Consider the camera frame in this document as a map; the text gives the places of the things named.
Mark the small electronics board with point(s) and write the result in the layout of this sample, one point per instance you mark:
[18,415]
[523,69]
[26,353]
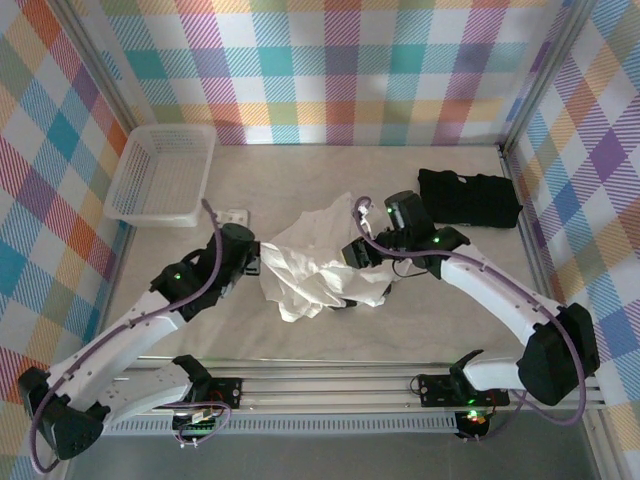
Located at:
[475,421]
[197,428]

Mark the white t-shirt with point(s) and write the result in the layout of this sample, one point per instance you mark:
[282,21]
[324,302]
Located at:
[300,280]

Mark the aluminium frame post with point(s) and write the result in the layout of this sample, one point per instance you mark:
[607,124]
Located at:
[546,75]
[97,65]
[600,445]

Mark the folded black t-shirt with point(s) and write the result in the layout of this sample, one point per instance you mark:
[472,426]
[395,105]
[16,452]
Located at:
[475,197]

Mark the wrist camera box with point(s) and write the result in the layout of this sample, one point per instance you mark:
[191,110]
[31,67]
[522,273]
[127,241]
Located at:
[363,205]
[235,216]

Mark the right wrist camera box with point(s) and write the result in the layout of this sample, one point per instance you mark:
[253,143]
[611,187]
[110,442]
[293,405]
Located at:
[363,205]

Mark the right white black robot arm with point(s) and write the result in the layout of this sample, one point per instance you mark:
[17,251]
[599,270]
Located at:
[490,290]

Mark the white plastic mesh basket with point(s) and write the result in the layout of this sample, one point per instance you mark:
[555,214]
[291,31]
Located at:
[155,175]

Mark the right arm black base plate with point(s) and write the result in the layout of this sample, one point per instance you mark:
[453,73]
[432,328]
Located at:
[435,392]

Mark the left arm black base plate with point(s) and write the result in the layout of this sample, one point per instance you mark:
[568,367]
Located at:
[227,387]

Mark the aluminium mounting rail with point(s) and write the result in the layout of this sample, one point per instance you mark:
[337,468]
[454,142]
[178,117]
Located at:
[325,392]

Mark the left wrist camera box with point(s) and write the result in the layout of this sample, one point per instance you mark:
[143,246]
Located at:
[235,216]

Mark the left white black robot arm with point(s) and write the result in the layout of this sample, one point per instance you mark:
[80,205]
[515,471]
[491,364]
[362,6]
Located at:
[115,345]

